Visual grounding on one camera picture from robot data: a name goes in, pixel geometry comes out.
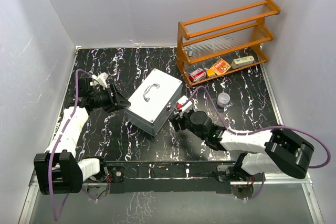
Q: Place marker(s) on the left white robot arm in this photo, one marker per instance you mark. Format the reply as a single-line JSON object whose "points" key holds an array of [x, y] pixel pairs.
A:
{"points": [[56, 169]]}

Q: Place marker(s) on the wooden three-tier shelf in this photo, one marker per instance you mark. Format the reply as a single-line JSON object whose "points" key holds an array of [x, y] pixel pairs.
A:
{"points": [[203, 41]]}

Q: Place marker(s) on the orange patterned medicine packet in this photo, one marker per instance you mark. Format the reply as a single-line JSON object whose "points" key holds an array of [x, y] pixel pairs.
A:
{"points": [[220, 67]]}

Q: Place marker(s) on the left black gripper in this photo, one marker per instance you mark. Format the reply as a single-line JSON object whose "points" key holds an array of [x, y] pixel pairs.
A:
{"points": [[117, 101]]}

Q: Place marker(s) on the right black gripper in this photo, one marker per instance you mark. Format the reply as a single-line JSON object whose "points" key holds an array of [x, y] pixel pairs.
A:
{"points": [[178, 119]]}

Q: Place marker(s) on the small yellow box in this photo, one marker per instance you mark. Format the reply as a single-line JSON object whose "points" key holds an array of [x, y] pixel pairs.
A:
{"points": [[210, 73]]}

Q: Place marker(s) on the white green medicine box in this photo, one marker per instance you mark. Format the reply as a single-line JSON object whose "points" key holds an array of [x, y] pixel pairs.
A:
{"points": [[242, 62]]}

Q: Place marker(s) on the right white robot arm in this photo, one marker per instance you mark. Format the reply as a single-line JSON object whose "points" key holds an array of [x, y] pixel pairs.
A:
{"points": [[269, 151]]}

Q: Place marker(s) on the clear plastic round container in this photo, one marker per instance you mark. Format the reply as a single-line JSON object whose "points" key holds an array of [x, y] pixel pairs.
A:
{"points": [[222, 99]]}

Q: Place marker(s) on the red white medicine box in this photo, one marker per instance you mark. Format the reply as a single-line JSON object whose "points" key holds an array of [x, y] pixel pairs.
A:
{"points": [[197, 75]]}

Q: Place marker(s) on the black front base bar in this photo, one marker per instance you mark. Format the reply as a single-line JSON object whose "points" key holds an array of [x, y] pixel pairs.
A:
{"points": [[134, 177]]}

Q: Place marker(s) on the grey metal case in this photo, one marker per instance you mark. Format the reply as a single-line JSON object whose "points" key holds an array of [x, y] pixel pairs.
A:
{"points": [[153, 101]]}

